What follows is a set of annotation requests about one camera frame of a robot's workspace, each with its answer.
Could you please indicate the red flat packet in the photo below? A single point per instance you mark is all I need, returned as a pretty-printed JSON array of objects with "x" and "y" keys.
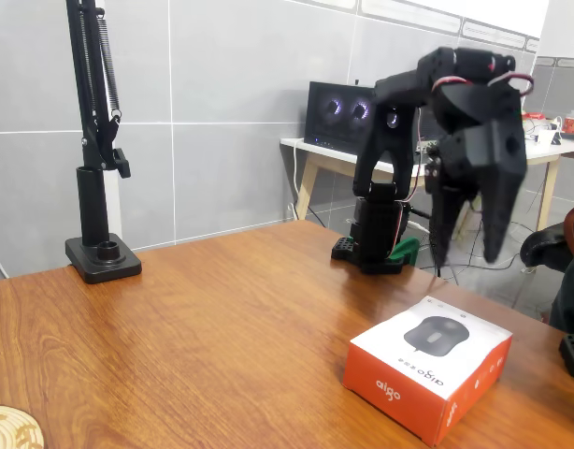
[{"x": 534, "y": 114}]

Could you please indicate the green table clamp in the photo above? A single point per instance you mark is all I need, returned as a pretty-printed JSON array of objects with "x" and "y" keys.
[{"x": 406, "y": 250}]

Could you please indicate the black computer case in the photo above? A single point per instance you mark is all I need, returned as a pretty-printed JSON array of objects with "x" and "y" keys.
[{"x": 338, "y": 112}]

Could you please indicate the round wooden coaster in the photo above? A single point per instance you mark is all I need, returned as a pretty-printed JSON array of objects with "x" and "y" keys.
[{"x": 11, "y": 430}]

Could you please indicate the white desk with wooden legs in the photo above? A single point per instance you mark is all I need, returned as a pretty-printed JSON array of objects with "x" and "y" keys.
[{"x": 324, "y": 156}]

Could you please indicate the black stand base with post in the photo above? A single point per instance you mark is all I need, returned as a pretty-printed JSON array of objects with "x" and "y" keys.
[{"x": 104, "y": 264}]

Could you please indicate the orange white mouse box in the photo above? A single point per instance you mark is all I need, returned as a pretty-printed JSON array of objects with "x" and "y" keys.
[{"x": 408, "y": 374}]

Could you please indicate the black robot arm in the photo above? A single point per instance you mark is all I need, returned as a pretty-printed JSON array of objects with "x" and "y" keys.
[{"x": 385, "y": 140}]

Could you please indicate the black office chair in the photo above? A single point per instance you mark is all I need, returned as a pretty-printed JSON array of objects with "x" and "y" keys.
[{"x": 544, "y": 248}]

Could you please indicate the seated person body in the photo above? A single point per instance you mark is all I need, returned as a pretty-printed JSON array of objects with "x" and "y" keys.
[{"x": 572, "y": 299}]

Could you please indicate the small white box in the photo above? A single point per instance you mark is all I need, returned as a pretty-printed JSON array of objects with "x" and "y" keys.
[{"x": 545, "y": 137}]

